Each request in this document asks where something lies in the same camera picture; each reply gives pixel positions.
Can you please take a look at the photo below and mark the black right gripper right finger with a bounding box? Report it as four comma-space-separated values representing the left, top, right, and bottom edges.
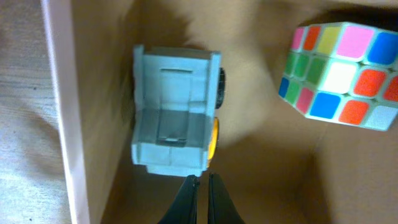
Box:
208, 173, 245, 224

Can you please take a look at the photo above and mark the colourful puzzle cube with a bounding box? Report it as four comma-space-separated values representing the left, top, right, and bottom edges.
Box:
279, 22, 397, 131

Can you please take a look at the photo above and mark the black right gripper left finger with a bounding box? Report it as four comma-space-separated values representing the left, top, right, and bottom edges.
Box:
158, 175, 200, 224

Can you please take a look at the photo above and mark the pink open cardboard box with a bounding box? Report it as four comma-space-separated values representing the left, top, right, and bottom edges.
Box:
42, 0, 397, 223

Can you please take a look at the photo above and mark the yellow and grey toy truck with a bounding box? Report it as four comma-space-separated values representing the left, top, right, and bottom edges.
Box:
131, 45, 224, 177

